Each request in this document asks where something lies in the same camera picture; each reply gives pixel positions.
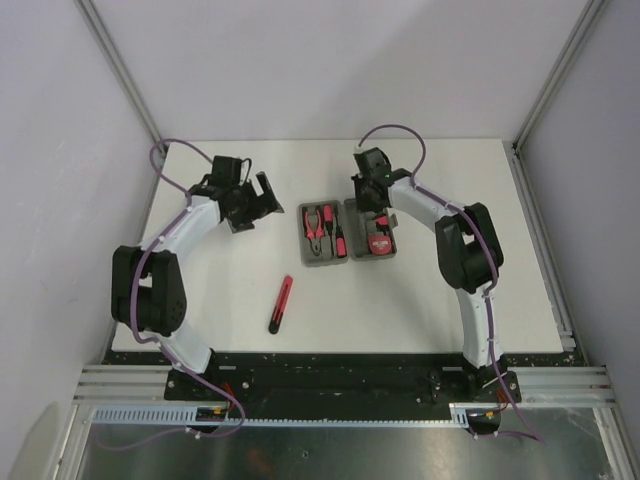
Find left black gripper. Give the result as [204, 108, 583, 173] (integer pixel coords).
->
[228, 173, 283, 233]

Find pink handle bit screwdriver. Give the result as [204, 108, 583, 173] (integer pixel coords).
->
[322, 204, 335, 240]

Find red tape measure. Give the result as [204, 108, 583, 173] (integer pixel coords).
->
[367, 226, 395, 256]

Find grey plastic tool case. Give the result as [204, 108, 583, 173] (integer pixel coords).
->
[297, 198, 397, 267]

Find small pink handle screwdriver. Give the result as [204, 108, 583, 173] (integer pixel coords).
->
[336, 236, 347, 258]

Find pink black pliers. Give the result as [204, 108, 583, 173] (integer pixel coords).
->
[303, 208, 324, 256]

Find pink black utility knife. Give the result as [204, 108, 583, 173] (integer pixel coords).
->
[268, 275, 293, 335]

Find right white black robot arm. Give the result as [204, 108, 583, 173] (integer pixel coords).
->
[352, 148, 506, 401]

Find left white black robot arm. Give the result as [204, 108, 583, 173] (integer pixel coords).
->
[111, 156, 284, 400]

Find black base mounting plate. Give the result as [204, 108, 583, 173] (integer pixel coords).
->
[164, 352, 521, 406]

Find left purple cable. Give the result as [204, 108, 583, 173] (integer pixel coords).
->
[94, 138, 249, 449]

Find left aluminium frame post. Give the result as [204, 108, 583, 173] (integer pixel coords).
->
[74, 0, 162, 143]

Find aluminium frame post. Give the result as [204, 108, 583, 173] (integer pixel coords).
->
[74, 0, 162, 143]
[512, 0, 610, 152]

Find grey slotted cable duct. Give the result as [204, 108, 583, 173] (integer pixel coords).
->
[93, 404, 501, 428]

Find right aluminium frame post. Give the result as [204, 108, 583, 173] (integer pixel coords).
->
[512, 0, 610, 152]

